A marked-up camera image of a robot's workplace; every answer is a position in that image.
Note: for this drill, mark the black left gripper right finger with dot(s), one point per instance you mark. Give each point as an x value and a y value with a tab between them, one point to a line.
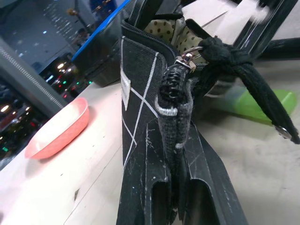
206	187

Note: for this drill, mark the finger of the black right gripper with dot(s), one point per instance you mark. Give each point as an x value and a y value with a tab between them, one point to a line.
164	5
264	28

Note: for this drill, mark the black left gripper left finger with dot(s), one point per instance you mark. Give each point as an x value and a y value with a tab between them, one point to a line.
140	187

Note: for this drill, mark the green plastic tray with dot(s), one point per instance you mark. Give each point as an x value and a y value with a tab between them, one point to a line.
253	105

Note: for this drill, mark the black bin with blue rim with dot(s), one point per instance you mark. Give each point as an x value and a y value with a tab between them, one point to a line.
103	61

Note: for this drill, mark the pink plastic tray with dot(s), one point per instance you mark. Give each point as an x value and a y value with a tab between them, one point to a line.
58	131

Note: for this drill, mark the grey striped beam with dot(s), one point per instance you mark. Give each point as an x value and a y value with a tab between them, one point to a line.
28	75

